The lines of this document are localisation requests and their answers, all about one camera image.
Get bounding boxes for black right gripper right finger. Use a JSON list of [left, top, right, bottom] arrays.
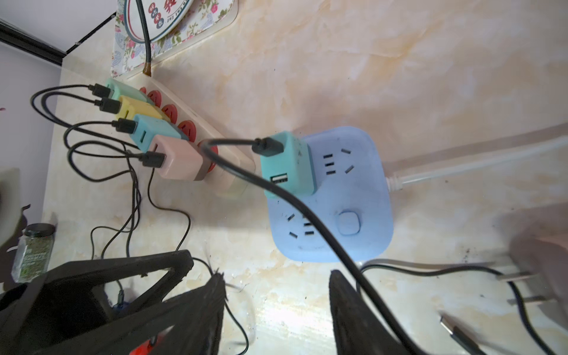
[[329, 270, 408, 355]]

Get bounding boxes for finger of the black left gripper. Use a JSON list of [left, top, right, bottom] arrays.
[[1, 251, 194, 354]]

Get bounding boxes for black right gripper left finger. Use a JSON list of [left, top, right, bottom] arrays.
[[44, 273, 226, 354]]

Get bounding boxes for red electric shaver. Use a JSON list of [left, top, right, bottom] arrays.
[[130, 340, 155, 355]]

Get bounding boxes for black shaver charging cable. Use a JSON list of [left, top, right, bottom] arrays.
[[357, 263, 556, 355]]

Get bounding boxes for teal usb charger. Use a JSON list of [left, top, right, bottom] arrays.
[[260, 132, 317, 197], [130, 114, 188, 152]]

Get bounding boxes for black cable of teal charger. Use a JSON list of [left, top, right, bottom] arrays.
[[199, 136, 427, 355]]

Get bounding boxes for pink usb charger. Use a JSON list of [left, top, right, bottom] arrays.
[[498, 234, 567, 328], [149, 135, 212, 181]]

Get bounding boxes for glass spice jar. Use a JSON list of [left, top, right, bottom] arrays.
[[11, 223, 56, 283]]

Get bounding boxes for blue square power cube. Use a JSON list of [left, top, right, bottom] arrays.
[[268, 127, 393, 263]]

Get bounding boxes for pink USB charger on strip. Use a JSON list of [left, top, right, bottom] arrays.
[[149, 135, 212, 181]]

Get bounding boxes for teal USB charger on strip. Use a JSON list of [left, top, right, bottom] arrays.
[[130, 114, 188, 152]]

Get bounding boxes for beige power strip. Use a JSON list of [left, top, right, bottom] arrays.
[[126, 74, 247, 198]]

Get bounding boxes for yellow USB charger on strip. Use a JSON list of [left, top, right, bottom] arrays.
[[115, 96, 171, 123]]

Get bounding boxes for green USB charger on strip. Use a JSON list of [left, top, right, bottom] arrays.
[[106, 78, 153, 104]]

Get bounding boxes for floral rectangular tray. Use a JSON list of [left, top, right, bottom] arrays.
[[110, 1, 239, 78]]

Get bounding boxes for white plate with red print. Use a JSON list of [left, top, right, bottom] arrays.
[[119, 0, 194, 44]]

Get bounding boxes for white power cube cable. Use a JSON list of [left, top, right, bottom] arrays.
[[385, 135, 568, 192]]

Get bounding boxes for thin black strip cable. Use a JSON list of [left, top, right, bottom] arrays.
[[132, 0, 154, 77]]

